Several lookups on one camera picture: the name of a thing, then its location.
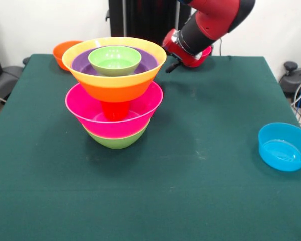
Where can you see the medium green bowl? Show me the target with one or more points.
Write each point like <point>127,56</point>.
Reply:
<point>118,141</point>

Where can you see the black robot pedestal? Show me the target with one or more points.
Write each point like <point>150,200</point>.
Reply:
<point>145,22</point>

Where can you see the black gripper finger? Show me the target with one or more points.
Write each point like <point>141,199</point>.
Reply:
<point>172,67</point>

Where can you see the large pink bowl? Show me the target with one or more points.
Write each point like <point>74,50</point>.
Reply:
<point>85,113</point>

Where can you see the orange cup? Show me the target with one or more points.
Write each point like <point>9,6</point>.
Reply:
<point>115,110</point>

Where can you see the black chair base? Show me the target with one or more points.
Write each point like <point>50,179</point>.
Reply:
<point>5,80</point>
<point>291,82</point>

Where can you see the dark green tablecloth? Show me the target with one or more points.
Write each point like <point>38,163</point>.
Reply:
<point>165,188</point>

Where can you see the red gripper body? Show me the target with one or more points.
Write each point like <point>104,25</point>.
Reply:
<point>180,54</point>

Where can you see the large orange bowl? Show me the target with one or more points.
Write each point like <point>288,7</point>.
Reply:
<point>115,88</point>

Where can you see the small green bowl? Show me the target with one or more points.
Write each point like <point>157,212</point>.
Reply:
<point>115,62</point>

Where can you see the small pink-red bowl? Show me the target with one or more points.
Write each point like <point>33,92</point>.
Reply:
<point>207,51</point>

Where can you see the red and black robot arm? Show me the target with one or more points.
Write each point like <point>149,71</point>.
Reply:
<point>210,20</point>

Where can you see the small blue bowl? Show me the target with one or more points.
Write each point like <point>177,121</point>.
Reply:
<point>283,150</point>

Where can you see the small orange bowl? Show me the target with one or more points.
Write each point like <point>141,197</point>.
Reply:
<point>61,54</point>

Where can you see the purple bowl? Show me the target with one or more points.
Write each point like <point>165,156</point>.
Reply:
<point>148,59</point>

